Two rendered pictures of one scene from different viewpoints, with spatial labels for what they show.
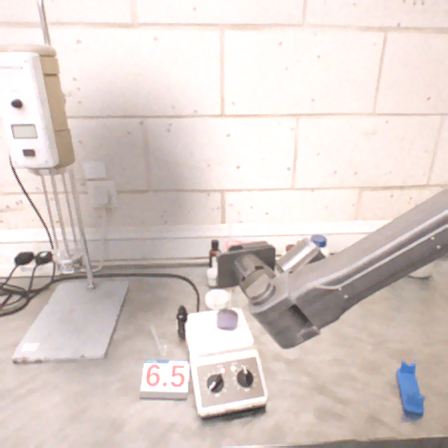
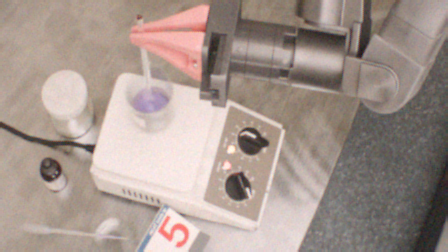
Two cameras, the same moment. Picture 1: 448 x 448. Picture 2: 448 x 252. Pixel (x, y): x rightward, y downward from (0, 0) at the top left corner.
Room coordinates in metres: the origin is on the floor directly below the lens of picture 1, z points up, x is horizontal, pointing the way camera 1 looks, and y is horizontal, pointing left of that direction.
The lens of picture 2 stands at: (0.35, 0.32, 1.82)
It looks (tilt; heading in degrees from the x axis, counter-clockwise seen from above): 69 degrees down; 297
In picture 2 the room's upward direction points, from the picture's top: 1 degrees clockwise
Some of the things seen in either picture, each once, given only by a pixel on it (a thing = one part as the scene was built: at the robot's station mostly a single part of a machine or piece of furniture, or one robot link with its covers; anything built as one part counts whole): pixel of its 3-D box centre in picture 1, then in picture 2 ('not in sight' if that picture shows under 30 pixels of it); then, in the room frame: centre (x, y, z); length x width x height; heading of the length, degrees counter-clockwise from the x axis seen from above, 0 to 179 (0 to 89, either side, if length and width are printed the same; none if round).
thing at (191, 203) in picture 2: (221, 354); (177, 150); (0.57, 0.01, 0.79); 0.22 x 0.13 x 0.08; 12
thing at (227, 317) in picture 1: (228, 310); (151, 99); (0.60, 0.00, 0.87); 0.06 x 0.05 x 0.08; 112
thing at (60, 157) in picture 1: (33, 113); not in sight; (0.73, 0.38, 1.25); 0.15 x 0.11 x 0.24; 4
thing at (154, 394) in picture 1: (165, 378); (168, 251); (0.52, 0.12, 0.77); 0.09 x 0.06 x 0.04; 88
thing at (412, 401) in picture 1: (410, 384); not in sight; (0.51, -0.35, 0.77); 0.10 x 0.03 x 0.04; 164
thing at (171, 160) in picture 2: (219, 329); (153, 131); (0.59, 0.02, 0.83); 0.12 x 0.12 x 0.01; 12
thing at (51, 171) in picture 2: (182, 317); (51, 171); (0.69, 0.11, 0.78); 0.03 x 0.03 x 0.07
